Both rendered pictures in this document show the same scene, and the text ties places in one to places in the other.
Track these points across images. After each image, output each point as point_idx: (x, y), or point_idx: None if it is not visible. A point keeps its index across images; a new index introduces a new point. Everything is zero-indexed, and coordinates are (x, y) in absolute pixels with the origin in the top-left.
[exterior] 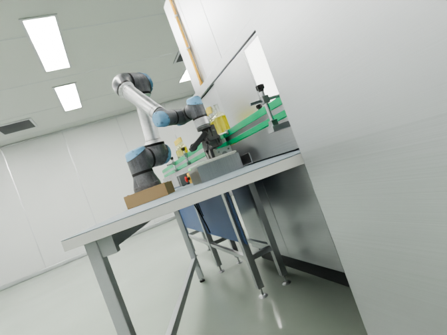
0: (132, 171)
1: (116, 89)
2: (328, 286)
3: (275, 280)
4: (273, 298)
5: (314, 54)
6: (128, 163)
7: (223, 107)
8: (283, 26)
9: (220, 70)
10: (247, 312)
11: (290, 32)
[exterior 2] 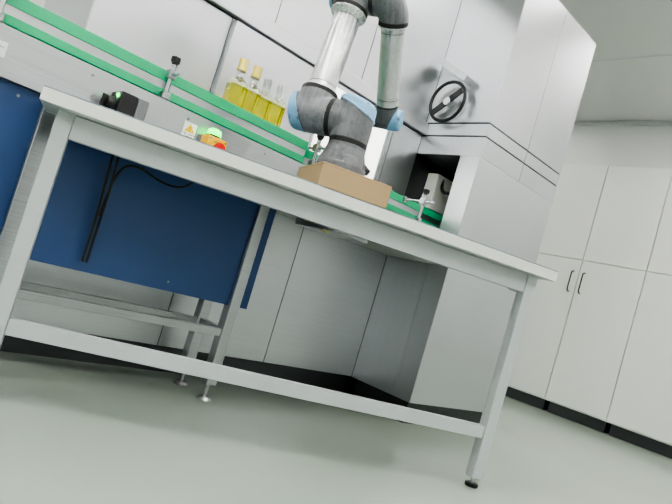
0: (367, 141)
1: (407, 21)
2: (228, 383)
3: (155, 382)
4: (218, 398)
5: (484, 227)
6: (370, 123)
7: (224, 65)
8: (483, 202)
9: (268, 32)
10: (241, 415)
11: (483, 208)
